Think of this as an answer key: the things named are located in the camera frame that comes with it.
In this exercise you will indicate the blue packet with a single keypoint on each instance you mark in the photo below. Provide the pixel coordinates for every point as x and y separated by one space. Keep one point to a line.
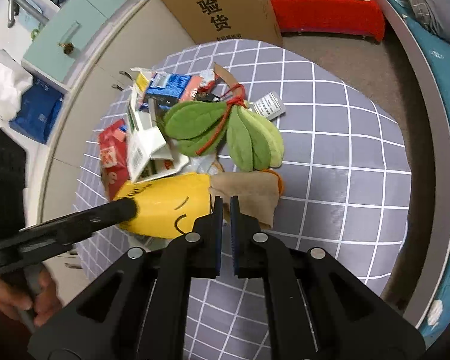
170 84

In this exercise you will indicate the blue bag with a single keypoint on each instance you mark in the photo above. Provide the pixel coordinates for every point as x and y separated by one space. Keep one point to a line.
37 112

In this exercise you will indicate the green leafy plush toy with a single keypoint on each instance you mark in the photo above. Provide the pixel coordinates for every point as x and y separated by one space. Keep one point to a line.
247 138

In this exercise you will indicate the white box with green print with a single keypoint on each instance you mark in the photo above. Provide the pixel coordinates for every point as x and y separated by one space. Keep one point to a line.
140 114

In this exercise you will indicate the pink and white packet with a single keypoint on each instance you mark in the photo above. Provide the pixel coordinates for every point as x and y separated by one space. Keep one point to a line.
197 86

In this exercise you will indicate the grey pillow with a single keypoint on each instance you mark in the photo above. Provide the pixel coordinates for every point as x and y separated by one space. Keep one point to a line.
431 0

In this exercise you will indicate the red snack packet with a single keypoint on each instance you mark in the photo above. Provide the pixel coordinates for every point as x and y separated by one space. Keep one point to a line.
112 150

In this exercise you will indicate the grey bed frame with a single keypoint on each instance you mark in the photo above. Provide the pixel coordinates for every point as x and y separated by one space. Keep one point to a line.
427 101

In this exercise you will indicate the red and white storage box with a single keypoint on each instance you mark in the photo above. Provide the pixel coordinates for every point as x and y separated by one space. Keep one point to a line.
322 15

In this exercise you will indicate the beige plush toy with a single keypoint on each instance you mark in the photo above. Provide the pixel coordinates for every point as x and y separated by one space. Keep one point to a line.
243 195

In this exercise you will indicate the brown cardboard box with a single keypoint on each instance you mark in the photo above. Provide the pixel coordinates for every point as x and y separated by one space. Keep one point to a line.
217 0

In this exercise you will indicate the brown cardboard strip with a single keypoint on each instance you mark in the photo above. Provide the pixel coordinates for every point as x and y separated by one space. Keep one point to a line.
225 75

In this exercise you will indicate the yellow banana plush toy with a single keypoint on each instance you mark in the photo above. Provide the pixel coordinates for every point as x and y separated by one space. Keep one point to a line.
161 202

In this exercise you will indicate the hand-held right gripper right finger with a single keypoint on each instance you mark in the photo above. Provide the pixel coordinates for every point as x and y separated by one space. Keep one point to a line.
235 236

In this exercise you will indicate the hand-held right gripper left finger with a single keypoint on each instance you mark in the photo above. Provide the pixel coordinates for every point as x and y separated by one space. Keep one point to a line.
217 236

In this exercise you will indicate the yellow and white box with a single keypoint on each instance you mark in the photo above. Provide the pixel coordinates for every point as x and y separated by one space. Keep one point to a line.
141 81

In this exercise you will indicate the grey checked tablecloth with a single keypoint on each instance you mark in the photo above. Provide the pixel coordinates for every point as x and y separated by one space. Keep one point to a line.
341 157

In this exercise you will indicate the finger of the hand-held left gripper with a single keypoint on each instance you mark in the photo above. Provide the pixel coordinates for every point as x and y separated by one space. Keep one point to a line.
97 215

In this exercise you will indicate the white open carton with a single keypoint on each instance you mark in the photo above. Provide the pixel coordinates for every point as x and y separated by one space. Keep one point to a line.
150 150

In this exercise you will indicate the bed with teal sheet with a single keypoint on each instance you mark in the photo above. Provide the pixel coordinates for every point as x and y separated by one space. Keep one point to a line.
446 82

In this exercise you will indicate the white plastic bag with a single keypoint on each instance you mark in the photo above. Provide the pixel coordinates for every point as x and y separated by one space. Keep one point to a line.
3 82

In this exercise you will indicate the grey printed packet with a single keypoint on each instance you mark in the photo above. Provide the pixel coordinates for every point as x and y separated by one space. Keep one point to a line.
270 105

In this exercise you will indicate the person's left hand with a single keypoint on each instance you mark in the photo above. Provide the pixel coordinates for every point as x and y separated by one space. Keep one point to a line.
11 294

